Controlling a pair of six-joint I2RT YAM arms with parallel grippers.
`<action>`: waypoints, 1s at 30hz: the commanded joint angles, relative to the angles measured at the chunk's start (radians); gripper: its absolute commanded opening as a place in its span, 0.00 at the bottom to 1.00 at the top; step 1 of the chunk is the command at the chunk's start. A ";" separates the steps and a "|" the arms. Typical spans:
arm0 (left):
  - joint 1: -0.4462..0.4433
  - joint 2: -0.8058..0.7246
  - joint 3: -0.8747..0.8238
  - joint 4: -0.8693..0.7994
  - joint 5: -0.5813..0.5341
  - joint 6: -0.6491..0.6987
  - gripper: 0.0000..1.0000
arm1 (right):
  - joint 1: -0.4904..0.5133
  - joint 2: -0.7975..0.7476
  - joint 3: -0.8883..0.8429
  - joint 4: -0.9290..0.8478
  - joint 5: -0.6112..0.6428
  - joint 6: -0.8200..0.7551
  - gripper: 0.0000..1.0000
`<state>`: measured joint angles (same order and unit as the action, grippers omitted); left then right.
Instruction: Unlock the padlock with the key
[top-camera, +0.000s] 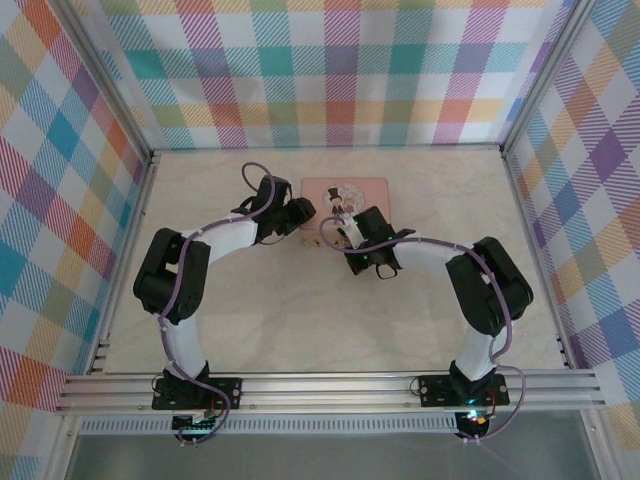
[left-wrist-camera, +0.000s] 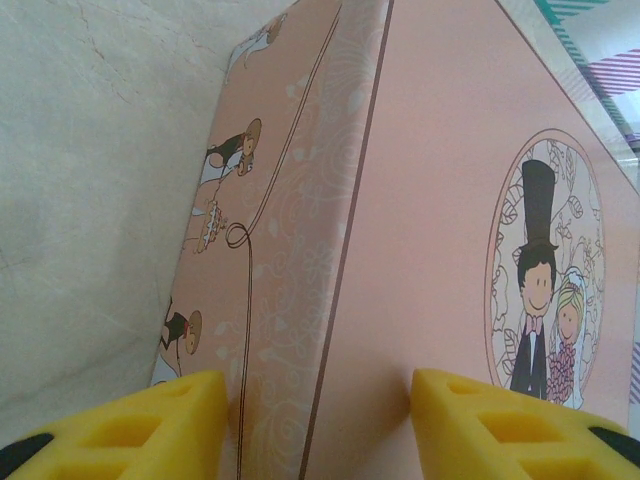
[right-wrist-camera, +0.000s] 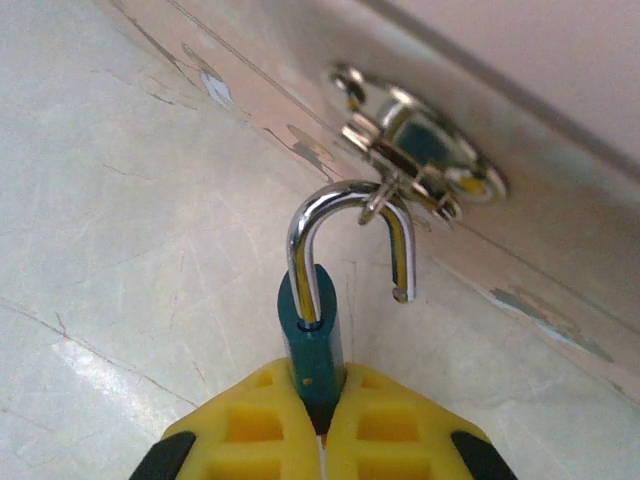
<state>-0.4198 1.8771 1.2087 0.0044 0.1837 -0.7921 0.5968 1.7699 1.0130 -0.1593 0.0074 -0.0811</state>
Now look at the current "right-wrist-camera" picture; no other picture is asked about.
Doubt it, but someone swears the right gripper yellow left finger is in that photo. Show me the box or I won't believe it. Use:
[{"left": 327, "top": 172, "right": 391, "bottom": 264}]
[{"left": 128, "top": 360, "right": 324, "bottom": 480}]

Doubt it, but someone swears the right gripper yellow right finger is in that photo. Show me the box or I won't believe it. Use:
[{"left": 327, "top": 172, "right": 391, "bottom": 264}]
[{"left": 322, "top": 360, "right": 519, "bottom": 480}]

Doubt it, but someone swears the teal padlock with silver shackle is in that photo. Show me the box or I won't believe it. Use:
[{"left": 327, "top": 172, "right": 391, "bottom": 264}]
[{"left": 276, "top": 179, "right": 418, "bottom": 437}]

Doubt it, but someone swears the silver box latch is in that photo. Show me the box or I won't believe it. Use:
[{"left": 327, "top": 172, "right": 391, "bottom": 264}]
[{"left": 328, "top": 59, "right": 510, "bottom": 232}]

